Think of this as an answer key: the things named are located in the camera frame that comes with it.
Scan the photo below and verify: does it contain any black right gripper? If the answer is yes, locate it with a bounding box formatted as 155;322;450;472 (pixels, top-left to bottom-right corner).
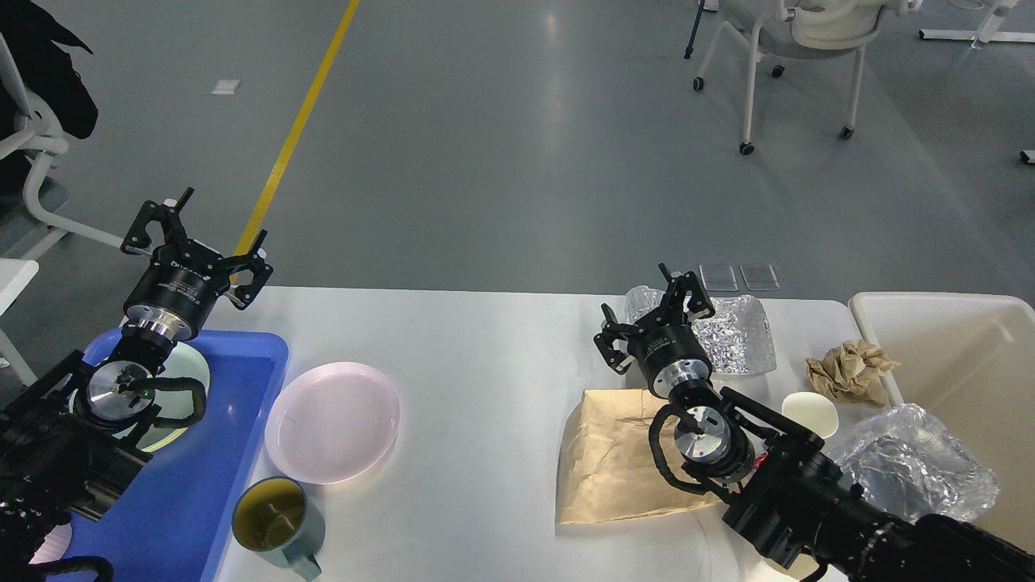
593;263;716;402

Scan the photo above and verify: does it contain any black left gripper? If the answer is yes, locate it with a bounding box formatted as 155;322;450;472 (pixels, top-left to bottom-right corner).
120;188;273;340

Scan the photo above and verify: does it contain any pink plate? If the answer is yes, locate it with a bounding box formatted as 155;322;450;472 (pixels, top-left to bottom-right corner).
264;362;402;485

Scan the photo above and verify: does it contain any teal mug yellow inside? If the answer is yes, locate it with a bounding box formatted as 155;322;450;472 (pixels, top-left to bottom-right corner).
230;476;326;581

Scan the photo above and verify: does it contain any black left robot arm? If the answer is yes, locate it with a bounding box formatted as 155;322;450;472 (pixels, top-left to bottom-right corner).
1;188;273;581

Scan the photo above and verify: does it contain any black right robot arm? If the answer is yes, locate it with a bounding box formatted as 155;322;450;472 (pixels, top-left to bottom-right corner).
593;265;1034;581

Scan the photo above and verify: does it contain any left floor socket plate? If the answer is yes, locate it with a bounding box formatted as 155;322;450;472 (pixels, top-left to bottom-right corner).
699;263;739;293

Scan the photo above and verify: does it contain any floor socket plate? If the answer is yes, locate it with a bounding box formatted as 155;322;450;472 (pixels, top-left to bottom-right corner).
739;263;781;292
699;263;739;293

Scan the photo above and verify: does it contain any crumpled aluminium foil sheet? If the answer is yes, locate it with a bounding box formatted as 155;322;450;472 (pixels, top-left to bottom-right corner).
670;295;777;378

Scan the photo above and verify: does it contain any right floor socket plate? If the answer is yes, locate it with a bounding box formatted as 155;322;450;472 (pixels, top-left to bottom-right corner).
739;263;781;292

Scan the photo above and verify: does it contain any brown paper bag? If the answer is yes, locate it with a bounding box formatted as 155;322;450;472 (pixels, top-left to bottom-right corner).
555;388;720;525

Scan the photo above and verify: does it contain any white paper on floor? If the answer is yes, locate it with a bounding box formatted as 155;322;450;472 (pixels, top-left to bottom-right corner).
210;78;243;96

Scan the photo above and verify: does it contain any white paper cup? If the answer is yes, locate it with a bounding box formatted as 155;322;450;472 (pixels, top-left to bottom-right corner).
737;552;818;581
781;391;840;439

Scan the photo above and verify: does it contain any crumpled brown paper ball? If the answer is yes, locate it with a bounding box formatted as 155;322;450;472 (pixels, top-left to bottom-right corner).
805;339;899;408

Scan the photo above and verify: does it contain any white office chair left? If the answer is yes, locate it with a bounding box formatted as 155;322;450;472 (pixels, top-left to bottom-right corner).
1;38;122;260

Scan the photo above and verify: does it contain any white office chair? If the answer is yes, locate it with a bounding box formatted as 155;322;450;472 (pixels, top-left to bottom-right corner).
1;38;122;260
692;1;922;156

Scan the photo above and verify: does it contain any black jacket on chair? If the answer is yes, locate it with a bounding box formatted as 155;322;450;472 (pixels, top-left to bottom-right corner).
0;0;99;195

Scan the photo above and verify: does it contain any blue plastic tray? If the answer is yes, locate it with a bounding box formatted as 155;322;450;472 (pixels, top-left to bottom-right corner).
64;331;289;581

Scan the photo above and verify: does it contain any foil tray in plastic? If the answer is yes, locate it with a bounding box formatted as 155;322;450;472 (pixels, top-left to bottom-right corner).
825;403;999;523

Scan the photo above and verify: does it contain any pink HOME mug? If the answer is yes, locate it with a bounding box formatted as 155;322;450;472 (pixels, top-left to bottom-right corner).
29;523;73;564

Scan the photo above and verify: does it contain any beige plastic bin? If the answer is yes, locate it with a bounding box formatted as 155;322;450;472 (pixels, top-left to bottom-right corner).
849;292;1034;551

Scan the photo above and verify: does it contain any white office chair right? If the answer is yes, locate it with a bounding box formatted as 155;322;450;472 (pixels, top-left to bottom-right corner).
692;1;922;156

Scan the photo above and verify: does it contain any white table base far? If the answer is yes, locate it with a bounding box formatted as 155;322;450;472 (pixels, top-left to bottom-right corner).
917;1;1034;49

